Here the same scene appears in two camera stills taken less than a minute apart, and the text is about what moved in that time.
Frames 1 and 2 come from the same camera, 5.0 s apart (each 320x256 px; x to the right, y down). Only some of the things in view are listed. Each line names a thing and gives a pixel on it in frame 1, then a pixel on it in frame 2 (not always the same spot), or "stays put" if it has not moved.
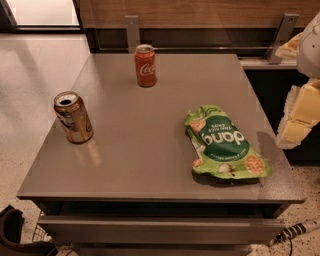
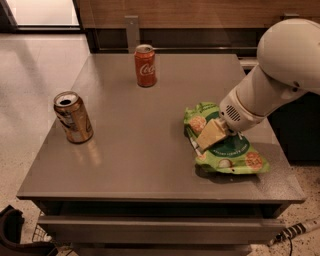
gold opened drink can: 73,116 stays put
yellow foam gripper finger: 301,113 to 213,131
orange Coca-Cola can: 144,56 stays put
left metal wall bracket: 133,32 stays put
